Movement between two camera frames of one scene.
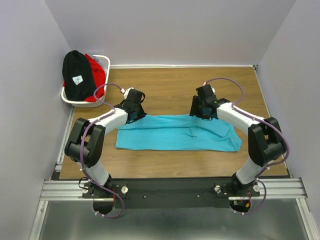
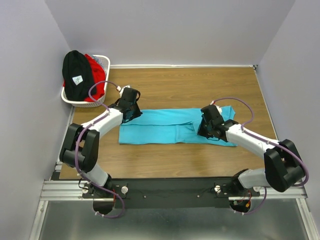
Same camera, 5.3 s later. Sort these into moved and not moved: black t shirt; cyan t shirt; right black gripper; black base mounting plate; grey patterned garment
Moved: cyan t shirt; right black gripper
Not moved: grey patterned garment; black t shirt; black base mounting plate
